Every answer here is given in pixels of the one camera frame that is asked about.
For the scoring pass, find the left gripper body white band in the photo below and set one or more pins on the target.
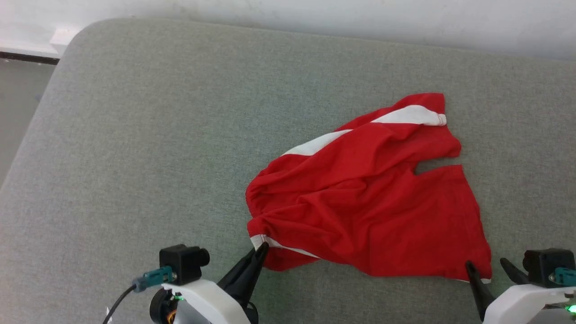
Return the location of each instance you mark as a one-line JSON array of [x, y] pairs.
[[207, 303]]

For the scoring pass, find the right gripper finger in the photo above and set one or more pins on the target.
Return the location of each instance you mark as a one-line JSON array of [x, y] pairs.
[[513, 271], [478, 288]]

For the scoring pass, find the grey fabric sofa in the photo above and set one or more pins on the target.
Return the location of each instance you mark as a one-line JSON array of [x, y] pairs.
[[180, 157]]

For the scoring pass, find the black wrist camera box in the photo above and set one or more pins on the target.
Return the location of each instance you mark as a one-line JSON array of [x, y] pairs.
[[542, 265], [182, 263]]

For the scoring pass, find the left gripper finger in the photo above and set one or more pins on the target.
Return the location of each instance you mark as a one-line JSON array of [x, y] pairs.
[[254, 274], [234, 274]]

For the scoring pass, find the red garment with white stripes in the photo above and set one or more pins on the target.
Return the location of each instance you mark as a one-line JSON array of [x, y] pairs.
[[360, 202]]

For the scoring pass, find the white wall skirting board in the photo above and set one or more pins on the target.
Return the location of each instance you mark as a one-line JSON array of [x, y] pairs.
[[31, 42]]

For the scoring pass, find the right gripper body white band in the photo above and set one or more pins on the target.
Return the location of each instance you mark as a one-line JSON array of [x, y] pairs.
[[526, 303]]

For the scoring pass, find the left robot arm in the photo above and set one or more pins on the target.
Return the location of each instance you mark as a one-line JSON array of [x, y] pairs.
[[164, 310]]

